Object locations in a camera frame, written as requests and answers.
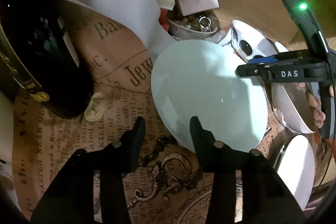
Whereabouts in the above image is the white jug with beige handle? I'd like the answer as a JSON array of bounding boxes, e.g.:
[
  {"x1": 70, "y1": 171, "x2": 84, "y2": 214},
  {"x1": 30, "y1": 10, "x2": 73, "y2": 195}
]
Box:
[{"x1": 0, "y1": 93, "x2": 14, "y2": 162}]

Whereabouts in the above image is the pale pink bowl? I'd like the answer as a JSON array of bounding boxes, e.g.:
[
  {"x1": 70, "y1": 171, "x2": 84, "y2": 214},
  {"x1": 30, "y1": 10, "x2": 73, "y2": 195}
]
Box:
[{"x1": 271, "y1": 83, "x2": 315, "y2": 134}]

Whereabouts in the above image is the white bowl with black spots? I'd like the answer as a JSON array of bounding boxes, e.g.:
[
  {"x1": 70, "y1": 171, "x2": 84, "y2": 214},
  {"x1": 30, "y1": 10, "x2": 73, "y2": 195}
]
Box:
[{"x1": 231, "y1": 20, "x2": 289, "y2": 63}]

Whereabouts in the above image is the person's right hand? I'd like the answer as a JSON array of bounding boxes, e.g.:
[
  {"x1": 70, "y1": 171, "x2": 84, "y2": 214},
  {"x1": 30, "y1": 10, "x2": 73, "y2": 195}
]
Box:
[{"x1": 297, "y1": 83, "x2": 326, "y2": 128}]

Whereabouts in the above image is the white card in clip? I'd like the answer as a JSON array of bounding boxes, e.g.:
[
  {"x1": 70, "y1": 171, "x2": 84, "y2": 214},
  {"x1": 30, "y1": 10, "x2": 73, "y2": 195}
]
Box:
[{"x1": 175, "y1": 0, "x2": 219, "y2": 16}]

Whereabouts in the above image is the dark wine bottle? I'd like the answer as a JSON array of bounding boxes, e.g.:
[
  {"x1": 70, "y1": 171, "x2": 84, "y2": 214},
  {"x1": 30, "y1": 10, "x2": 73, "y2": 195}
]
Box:
[{"x1": 1, "y1": 0, "x2": 93, "y2": 119}]

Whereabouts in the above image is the large white plate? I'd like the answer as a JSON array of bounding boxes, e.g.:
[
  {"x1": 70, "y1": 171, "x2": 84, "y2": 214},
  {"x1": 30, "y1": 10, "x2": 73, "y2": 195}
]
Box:
[{"x1": 275, "y1": 135, "x2": 315, "y2": 210}]

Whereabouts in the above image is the small bowl of trinkets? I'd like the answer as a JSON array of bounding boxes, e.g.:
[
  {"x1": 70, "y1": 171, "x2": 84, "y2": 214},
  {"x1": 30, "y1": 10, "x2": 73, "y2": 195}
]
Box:
[{"x1": 167, "y1": 10, "x2": 219, "y2": 40}]

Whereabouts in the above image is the grey brown-rimmed plate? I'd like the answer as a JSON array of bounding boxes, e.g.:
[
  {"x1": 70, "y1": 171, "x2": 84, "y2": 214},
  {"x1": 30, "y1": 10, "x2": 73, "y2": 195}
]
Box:
[{"x1": 284, "y1": 134, "x2": 334, "y2": 188}]

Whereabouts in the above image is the vintage newspaper print mat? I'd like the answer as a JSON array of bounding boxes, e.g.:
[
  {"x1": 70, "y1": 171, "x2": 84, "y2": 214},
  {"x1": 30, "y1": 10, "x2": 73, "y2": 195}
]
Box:
[{"x1": 11, "y1": 0, "x2": 289, "y2": 224}]

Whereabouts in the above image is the light green plate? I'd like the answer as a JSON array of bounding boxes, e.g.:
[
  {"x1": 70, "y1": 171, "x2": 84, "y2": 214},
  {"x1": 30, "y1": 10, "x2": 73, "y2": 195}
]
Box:
[{"x1": 151, "y1": 40, "x2": 268, "y2": 152}]

